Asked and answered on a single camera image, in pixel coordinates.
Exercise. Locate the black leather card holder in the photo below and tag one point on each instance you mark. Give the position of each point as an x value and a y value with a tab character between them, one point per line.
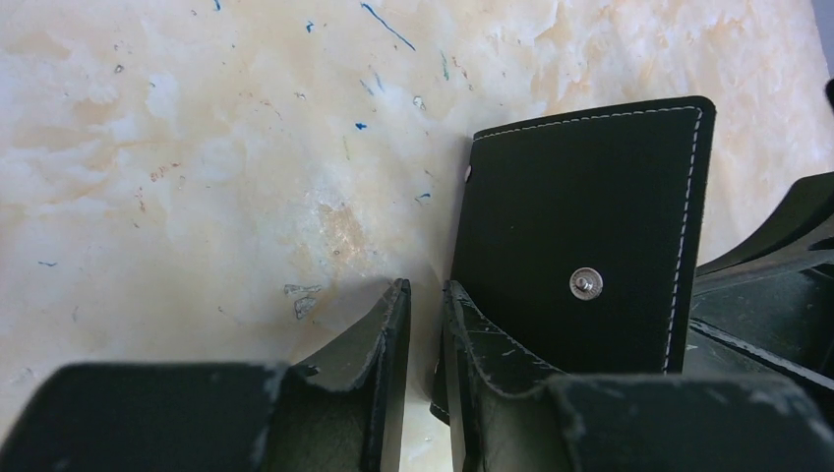
578	233

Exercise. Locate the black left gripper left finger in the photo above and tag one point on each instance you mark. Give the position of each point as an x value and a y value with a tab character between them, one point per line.
340	409

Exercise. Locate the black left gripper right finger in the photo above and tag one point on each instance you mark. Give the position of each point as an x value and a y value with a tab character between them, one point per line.
509	410

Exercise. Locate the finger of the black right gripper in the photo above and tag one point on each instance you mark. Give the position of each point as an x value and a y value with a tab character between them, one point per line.
767	305

